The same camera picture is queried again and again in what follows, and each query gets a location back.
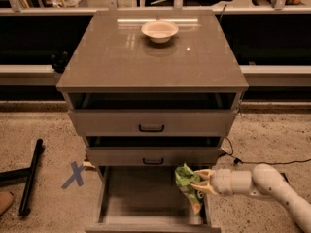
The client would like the middle grey drawer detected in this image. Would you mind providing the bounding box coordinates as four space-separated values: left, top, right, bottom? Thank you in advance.
86 136 221 166

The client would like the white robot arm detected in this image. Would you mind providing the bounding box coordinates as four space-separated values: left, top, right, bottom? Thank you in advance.
191 164 311 233

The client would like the black clamp on rail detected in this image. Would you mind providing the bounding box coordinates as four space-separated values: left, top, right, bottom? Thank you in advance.
51 51 68 74

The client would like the black stand leg left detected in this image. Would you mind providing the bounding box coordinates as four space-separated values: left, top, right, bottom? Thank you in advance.
0 139 45 217

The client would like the grey drawer cabinet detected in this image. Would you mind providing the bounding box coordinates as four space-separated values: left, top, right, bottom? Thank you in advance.
56 9 250 167

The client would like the tan shoe tip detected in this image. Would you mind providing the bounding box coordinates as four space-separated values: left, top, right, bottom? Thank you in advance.
0 191 14 216

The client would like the black stand leg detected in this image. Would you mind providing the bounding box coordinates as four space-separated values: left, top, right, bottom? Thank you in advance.
0 139 45 217
280 173 289 183

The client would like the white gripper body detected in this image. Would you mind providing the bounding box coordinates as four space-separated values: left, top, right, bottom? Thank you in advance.
211 169 232 196

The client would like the black power cable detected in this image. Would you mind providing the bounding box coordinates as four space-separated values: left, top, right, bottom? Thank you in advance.
219 136 311 166

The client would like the black drawer handle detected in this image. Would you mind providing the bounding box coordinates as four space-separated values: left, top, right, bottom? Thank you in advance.
142 158 164 165
138 124 165 133

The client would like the white paper bowl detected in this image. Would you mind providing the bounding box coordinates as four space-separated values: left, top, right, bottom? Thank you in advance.
141 20 179 44

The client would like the black middle drawer handle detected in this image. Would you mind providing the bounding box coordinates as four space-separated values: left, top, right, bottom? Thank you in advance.
142 158 164 165

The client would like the blue tape cross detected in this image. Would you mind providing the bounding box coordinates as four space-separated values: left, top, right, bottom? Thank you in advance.
61 161 84 189

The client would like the grey drawer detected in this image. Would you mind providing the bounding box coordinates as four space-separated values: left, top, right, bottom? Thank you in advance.
86 136 221 166
86 166 221 233
66 92 239 137

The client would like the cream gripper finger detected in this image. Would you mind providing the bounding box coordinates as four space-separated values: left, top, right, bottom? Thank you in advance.
195 169 215 181
191 181 217 195

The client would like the black top drawer handle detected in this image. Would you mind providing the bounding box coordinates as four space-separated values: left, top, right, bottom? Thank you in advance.
138 124 165 133

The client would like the top grey drawer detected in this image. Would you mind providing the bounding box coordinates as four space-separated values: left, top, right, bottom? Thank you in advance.
66 92 239 137

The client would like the green rice chip bag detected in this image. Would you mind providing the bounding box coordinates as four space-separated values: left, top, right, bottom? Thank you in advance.
175 163 204 216

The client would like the bottom grey drawer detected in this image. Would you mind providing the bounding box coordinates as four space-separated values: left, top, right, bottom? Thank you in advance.
86 166 221 233

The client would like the black stand leg right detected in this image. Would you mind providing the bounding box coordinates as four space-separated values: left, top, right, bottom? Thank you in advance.
280 173 289 183

